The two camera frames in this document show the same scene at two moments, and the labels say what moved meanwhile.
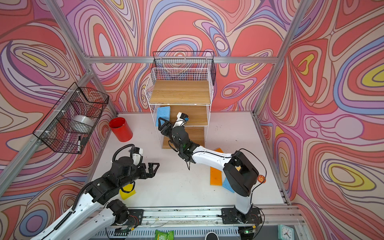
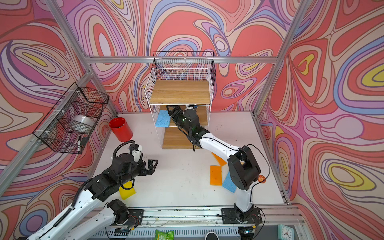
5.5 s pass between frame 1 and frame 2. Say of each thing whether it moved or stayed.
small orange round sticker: stayed
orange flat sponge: stayed
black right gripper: moved
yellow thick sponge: stayed
